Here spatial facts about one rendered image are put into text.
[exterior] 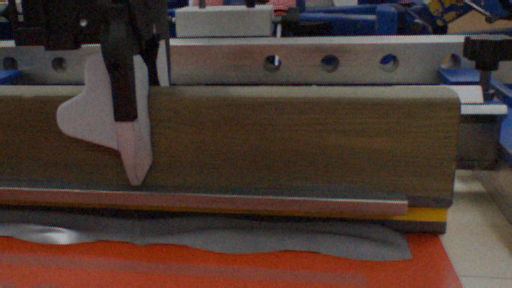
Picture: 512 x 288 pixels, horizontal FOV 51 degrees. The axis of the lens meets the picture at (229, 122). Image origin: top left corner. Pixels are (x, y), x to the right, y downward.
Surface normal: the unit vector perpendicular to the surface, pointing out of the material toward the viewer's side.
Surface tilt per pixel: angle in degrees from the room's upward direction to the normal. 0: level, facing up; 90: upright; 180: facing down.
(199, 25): 90
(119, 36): 73
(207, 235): 40
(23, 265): 0
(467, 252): 0
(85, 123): 85
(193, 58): 90
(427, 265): 0
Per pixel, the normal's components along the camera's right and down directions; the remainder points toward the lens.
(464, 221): -0.04, -0.96
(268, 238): -0.11, -0.60
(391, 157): -0.15, 0.28
